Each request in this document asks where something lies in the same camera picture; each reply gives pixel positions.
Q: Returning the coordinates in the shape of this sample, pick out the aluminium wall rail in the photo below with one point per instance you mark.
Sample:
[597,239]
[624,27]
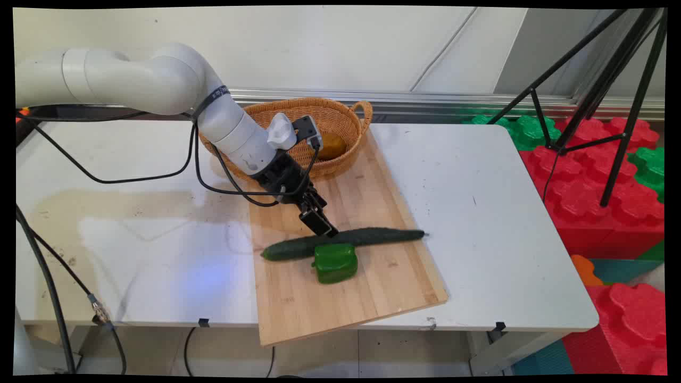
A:
[425,101]

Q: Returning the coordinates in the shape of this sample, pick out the large red foam block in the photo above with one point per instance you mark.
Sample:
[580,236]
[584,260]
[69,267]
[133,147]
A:
[590,202]
[628,330]

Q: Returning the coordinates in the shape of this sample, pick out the dark green cucumber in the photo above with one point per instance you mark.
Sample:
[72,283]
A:
[383,235]

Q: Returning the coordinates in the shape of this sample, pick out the orange foam piece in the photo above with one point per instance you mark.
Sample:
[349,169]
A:
[584,270]

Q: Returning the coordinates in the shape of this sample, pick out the green bell pepper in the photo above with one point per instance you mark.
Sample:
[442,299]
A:
[335,263]

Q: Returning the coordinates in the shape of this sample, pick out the black wrist camera, white mount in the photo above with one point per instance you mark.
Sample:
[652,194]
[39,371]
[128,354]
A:
[303,130]

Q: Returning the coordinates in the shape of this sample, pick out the brown potato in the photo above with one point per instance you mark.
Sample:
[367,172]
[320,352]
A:
[332,146]

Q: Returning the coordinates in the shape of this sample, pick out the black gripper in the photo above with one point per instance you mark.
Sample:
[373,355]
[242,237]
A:
[282,175]

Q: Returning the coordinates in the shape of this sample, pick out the green foam block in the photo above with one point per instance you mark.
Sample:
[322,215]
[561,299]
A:
[650,167]
[526,130]

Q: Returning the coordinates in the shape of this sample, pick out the teal foam mat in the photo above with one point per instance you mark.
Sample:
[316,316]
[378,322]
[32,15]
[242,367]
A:
[628,268]

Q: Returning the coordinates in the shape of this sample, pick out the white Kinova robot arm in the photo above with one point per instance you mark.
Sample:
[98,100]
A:
[159,80]

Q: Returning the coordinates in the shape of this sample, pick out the bamboo cutting board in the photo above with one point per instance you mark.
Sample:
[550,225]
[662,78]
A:
[372,298]

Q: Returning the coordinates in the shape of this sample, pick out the black tripod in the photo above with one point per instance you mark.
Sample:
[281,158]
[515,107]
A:
[622,69]

